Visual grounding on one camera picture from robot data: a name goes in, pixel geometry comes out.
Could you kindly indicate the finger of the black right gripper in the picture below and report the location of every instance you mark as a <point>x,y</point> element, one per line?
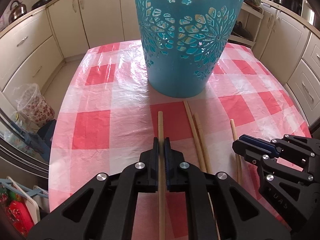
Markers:
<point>255,152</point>
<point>262,143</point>

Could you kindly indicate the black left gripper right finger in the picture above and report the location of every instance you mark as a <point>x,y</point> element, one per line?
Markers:
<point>217,206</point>

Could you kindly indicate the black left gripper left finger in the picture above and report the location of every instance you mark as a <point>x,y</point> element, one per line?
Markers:
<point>105,207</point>

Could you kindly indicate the cream kitchen cabinets right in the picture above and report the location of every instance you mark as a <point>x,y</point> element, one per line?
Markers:
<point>288,46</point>

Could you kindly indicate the cream kitchen cabinets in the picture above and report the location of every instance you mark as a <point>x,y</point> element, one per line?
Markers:
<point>288,46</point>
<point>35,45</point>

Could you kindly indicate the cream kitchen cabinets left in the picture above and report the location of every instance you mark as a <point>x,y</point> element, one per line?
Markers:
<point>35,45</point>

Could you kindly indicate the short wooden chopstick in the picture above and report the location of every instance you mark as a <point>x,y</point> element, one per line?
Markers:
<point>203,144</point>

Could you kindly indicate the long wooden chopstick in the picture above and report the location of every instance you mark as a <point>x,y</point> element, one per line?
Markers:
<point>195,137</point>

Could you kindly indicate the red floral bag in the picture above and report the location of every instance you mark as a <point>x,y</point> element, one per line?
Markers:
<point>16,212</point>

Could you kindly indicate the red white checkered tablecloth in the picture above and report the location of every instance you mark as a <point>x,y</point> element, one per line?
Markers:
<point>107,114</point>

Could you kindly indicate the white shelf rack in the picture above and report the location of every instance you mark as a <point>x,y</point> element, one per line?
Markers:
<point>249,21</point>

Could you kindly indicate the floral plastic container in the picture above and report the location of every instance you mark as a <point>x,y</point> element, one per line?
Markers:
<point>32,104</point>

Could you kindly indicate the teal perforated plastic basket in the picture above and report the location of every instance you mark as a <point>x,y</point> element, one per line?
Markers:
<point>183,40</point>

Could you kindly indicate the metal kettle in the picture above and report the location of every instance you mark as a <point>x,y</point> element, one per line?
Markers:
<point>17,10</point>

